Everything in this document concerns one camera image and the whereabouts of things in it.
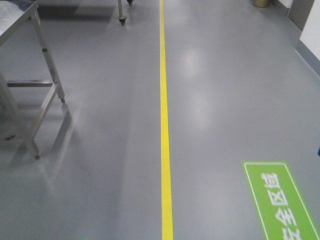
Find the steel caster leg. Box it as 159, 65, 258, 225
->
117, 0, 127, 26

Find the green floor sign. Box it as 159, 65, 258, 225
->
242, 161, 320, 240

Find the stainless steel table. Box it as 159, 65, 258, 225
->
0, 0, 65, 160

